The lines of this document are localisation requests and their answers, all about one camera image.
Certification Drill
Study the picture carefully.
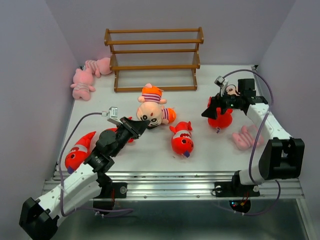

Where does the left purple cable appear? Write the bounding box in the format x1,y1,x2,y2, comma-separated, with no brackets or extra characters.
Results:
57,111,134,219

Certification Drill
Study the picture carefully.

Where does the pink striped plush right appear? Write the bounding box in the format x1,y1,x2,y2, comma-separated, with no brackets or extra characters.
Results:
231,125,258,151

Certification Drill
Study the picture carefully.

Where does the pink striped plush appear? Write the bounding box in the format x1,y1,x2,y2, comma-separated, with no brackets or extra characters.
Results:
84,57,112,78
70,68,96,101
231,125,258,151

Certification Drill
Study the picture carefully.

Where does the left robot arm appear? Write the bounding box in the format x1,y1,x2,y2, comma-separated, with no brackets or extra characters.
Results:
19,117,150,240

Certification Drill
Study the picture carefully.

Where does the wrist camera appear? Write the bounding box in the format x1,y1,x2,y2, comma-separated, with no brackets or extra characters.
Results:
214,76,229,89
101,106,121,125

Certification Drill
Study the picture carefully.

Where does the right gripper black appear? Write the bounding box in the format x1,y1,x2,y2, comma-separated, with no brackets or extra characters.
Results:
200,87,243,120

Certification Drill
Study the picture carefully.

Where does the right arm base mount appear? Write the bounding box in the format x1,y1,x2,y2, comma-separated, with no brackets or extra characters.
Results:
211,181,260,214

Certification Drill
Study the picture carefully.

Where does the pink striped plush upper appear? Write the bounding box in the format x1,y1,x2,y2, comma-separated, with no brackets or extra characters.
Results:
84,57,112,78

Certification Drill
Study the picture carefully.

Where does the brown wooden three-tier shelf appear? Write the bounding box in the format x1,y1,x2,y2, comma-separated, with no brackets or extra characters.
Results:
104,27,204,93

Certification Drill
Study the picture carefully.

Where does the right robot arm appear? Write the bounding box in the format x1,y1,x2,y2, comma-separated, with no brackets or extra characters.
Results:
201,76,305,197

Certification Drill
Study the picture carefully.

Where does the red fish plush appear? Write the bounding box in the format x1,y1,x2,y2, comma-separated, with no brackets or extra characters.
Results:
169,121,194,158
207,99,233,130
64,131,96,174
107,127,134,143

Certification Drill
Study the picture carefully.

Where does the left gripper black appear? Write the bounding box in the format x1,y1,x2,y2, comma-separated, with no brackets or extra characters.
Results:
110,116,149,157

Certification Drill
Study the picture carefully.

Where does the pink striped plush lower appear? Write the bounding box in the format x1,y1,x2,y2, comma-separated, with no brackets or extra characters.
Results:
70,68,96,101

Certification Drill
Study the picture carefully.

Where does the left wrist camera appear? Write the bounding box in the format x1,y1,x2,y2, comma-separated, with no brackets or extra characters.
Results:
101,106,121,125

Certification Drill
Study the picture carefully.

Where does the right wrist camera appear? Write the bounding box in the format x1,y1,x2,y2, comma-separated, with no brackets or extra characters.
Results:
214,76,229,89

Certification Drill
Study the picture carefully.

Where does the aluminium mounting rail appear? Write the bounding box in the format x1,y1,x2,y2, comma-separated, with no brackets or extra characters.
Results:
39,170,305,201

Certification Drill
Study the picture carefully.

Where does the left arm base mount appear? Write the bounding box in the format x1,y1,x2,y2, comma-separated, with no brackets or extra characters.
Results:
92,182,128,216

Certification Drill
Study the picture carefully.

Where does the doll plush orange cap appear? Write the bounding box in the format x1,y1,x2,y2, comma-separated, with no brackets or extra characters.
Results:
136,83,167,130

